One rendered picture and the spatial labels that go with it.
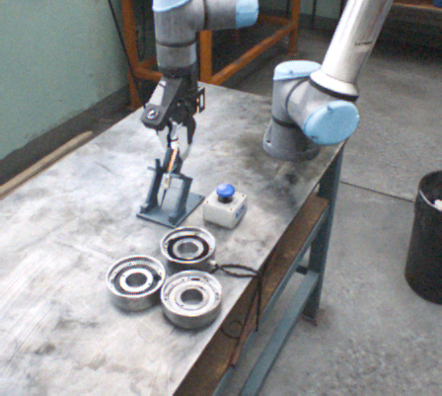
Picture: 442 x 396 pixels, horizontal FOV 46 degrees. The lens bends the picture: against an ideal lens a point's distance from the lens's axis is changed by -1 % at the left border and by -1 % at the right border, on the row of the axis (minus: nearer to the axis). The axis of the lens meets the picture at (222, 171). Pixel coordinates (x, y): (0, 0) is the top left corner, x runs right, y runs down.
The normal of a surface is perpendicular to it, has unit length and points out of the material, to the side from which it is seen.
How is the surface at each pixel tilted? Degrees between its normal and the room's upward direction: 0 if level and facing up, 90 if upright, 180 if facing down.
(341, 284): 0
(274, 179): 0
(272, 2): 90
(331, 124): 97
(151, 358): 0
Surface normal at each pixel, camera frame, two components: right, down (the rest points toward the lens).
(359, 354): 0.01, -0.84
